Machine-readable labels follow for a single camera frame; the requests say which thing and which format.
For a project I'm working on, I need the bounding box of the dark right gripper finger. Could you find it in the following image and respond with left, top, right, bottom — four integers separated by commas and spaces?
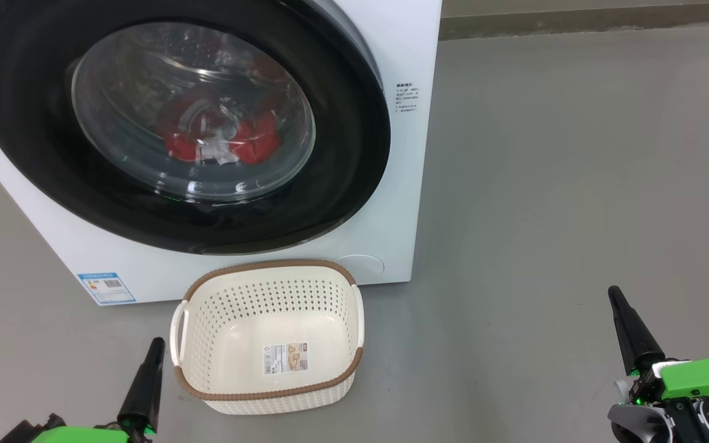
608, 286, 666, 376

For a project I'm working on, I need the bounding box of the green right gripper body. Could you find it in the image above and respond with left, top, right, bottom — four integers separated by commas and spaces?
628, 345, 709, 425

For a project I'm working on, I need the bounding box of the round washing machine door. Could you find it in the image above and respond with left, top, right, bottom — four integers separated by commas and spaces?
0, 0, 391, 255

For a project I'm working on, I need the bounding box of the white front-load washing machine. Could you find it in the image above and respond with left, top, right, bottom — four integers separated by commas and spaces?
0, 0, 443, 306

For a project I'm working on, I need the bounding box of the round white filter cover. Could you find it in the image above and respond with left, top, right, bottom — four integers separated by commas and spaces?
333, 254, 385, 277

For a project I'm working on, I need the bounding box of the small printed text label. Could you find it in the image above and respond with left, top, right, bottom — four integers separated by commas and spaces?
395, 82, 419, 114

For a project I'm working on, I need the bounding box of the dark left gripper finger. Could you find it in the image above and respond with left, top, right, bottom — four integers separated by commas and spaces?
118, 337, 166, 431

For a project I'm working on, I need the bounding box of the cream perforated basket brown rim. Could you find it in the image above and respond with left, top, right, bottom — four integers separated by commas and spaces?
169, 259, 365, 415

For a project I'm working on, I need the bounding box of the red and white jersey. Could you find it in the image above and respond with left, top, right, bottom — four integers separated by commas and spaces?
158, 55, 281, 166

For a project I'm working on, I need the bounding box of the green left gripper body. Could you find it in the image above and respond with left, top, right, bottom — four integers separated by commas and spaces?
0, 413, 155, 443

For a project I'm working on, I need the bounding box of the blue energy label sticker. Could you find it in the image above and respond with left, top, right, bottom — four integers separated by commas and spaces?
78, 272, 137, 305

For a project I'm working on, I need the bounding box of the paper product label sticker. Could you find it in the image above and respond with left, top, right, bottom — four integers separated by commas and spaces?
262, 343, 309, 376

